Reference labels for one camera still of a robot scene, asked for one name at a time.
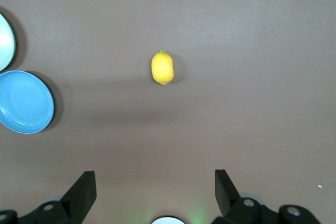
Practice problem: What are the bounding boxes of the pale green round plate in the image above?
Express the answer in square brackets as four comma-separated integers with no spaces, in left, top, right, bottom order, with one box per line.
[0,13,16,72]

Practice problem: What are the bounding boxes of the yellow lemon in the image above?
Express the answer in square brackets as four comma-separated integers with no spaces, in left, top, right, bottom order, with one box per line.
[151,49,175,86]

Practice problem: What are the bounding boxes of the blue round plate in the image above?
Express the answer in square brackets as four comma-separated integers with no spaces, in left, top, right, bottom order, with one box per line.
[0,70,55,134]

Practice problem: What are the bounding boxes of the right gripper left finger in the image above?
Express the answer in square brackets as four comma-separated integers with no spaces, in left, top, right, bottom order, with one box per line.
[0,170,97,224]

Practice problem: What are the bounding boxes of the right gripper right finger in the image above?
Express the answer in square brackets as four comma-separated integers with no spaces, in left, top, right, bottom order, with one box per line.
[212,169,323,224]

